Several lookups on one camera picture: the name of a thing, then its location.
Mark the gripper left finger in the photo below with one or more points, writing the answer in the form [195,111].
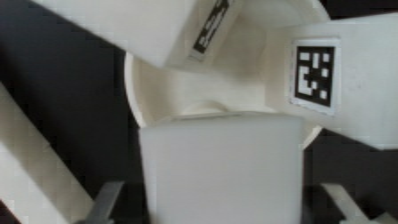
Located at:
[101,214]

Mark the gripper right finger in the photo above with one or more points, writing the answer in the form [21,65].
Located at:
[355,216]

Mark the white stool leg with tag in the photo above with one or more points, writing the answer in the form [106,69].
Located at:
[223,169]

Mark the white L-shaped obstacle frame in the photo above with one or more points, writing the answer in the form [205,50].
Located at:
[42,192]

